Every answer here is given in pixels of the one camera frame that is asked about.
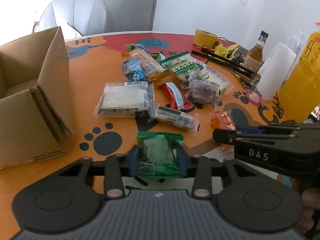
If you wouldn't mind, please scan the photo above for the purple snack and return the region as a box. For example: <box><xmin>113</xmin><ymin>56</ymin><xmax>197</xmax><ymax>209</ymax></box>
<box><xmin>185</xmin><ymin>80</ymin><xmax>219</xmax><ymax>105</ymax></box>

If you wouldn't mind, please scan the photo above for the brown cardboard box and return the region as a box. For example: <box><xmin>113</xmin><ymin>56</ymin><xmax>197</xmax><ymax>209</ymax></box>
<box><xmin>1</xmin><ymin>27</ymin><xmax>75</xmax><ymax>168</ymax></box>

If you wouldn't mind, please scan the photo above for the clear wrapped dark snack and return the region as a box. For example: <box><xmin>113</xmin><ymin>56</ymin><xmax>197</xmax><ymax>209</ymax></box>
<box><xmin>154</xmin><ymin>105</ymin><xmax>200</xmax><ymax>132</ymax></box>

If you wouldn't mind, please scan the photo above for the green white snack bag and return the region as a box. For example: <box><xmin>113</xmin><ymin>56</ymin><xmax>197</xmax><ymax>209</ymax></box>
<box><xmin>160</xmin><ymin>51</ymin><xmax>201</xmax><ymax>89</ymax></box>

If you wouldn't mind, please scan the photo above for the clear spray bottle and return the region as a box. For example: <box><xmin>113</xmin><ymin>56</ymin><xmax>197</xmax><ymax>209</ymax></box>
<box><xmin>289</xmin><ymin>30</ymin><xmax>304</xmax><ymax>55</ymax></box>

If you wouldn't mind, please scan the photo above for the white dotted pillow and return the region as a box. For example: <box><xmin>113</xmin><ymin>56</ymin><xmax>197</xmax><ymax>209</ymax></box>
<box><xmin>61</xmin><ymin>23</ymin><xmax>82</xmax><ymax>41</ymax></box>

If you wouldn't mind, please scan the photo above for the grey armchair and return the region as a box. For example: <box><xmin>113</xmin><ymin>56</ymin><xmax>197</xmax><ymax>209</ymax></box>
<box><xmin>39</xmin><ymin>0</ymin><xmax>107</xmax><ymax>37</ymax></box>

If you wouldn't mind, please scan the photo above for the green leaf snack packet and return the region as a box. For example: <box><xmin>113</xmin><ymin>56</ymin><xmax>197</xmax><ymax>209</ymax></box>
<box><xmin>150</xmin><ymin>53</ymin><xmax>165</xmax><ymax>62</ymax></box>

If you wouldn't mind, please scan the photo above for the yellow tape roll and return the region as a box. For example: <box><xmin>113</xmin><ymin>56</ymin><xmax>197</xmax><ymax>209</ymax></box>
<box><xmin>193</xmin><ymin>29</ymin><xmax>218</xmax><ymax>48</ymax></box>

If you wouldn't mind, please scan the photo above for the small green blue snack packet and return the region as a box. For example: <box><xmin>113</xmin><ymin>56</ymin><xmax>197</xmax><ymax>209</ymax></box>
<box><xmin>125</xmin><ymin>43</ymin><xmax>145</xmax><ymax>51</ymax></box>

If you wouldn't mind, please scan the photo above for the red white snack bar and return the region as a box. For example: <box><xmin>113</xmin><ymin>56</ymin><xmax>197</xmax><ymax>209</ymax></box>
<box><xmin>159</xmin><ymin>82</ymin><xmax>194</xmax><ymax>112</ymax></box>

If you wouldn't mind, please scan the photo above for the white paper towel roll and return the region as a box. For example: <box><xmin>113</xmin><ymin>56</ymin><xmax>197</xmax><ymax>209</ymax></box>
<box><xmin>257</xmin><ymin>42</ymin><xmax>296</xmax><ymax>101</ymax></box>

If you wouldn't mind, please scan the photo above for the hand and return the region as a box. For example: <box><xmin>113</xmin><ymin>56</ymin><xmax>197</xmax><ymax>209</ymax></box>
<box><xmin>290</xmin><ymin>178</ymin><xmax>319</xmax><ymax>234</ymax></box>

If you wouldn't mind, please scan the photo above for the pink fluffy keychain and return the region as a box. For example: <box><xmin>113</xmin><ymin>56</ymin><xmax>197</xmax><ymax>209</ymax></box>
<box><xmin>246</xmin><ymin>90</ymin><xmax>262</xmax><ymax>105</ymax></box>

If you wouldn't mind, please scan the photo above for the beige cracker pack with barcode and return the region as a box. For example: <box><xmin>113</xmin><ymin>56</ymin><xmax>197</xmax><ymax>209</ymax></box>
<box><xmin>129</xmin><ymin>49</ymin><xmax>169</xmax><ymax>82</ymax></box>

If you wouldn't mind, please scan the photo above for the green snack pack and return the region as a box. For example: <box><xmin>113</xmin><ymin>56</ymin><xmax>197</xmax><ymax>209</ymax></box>
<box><xmin>135</xmin><ymin>132</ymin><xmax>183</xmax><ymax>179</ymax></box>

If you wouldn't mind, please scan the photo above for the orange red snack packet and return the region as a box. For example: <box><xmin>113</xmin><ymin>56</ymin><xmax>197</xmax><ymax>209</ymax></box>
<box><xmin>210</xmin><ymin>111</ymin><xmax>235</xmax><ymax>130</ymax></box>

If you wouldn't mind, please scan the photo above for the large orange juice bottle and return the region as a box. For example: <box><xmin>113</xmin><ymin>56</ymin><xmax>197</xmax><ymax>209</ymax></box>
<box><xmin>278</xmin><ymin>22</ymin><xmax>319</xmax><ymax>122</ymax></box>

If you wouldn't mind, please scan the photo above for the grey door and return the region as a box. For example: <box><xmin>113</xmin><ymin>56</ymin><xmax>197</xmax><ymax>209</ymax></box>
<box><xmin>103</xmin><ymin>0</ymin><xmax>157</xmax><ymax>33</ymax></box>

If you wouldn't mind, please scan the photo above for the white wrapped cake pack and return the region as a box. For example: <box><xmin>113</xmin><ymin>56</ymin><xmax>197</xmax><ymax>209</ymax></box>
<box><xmin>93</xmin><ymin>81</ymin><xmax>155</xmax><ymax>119</ymax></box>

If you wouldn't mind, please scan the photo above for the brown sauce bottle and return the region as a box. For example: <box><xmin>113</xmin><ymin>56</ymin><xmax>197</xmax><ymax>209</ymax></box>
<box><xmin>242</xmin><ymin>30</ymin><xmax>269</xmax><ymax>73</ymax></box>

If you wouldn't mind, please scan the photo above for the black clothes hanger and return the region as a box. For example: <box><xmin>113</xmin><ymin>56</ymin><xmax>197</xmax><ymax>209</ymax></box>
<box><xmin>191</xmin><ymin>50</ymin><xmax>256</xmax><ymax>80</ymax></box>

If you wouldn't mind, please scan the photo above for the white purple snack bag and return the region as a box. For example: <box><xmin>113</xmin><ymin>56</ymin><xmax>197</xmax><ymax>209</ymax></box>
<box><xmin>194</xmin><ymin>59</ymin><xmax>234</xmax><ymax>96</ymax></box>

